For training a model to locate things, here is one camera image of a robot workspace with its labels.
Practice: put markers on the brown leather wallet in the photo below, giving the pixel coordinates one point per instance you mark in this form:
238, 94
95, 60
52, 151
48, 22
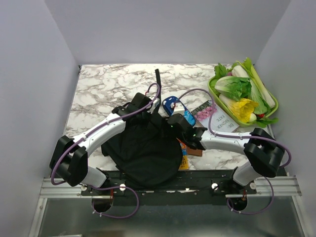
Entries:
194, 152

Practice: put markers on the black backpack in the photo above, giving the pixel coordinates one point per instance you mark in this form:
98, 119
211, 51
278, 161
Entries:
147, 151

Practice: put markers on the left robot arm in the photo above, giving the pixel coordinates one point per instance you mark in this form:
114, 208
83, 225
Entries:
69, 163

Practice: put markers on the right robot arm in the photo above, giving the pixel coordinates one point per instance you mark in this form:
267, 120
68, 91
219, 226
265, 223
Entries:
264, 153

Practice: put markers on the blue dinosaur pencil case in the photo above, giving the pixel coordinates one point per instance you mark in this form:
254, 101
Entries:
168, 104

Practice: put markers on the white book pink flowers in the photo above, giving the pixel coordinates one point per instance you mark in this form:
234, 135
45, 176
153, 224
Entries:
220, 120

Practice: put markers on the orange treehouse book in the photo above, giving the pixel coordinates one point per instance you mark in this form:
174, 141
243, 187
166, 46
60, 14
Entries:
184, 163

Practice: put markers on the yellow flower vegetable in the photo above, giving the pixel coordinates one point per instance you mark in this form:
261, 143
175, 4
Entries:
243, 109

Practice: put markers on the napa cabbage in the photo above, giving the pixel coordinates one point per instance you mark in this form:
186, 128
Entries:
233, 87

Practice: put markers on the green vegetable tray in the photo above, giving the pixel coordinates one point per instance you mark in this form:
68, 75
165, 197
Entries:
220, 104

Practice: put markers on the white daikon radish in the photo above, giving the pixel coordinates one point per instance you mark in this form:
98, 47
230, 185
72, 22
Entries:
239, 71

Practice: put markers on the green celery stalk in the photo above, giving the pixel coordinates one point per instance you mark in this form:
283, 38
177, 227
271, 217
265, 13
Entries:
249, 68

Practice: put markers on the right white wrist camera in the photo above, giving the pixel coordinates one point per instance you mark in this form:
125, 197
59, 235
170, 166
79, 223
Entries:
178, 109

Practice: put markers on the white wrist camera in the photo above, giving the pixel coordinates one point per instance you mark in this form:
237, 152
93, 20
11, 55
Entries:
154, 106
178, 109

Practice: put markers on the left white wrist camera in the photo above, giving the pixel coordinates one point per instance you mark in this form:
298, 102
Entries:
154, 106

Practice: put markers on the aluminium mounting rail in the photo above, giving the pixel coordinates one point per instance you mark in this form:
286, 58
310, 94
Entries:
282, 186

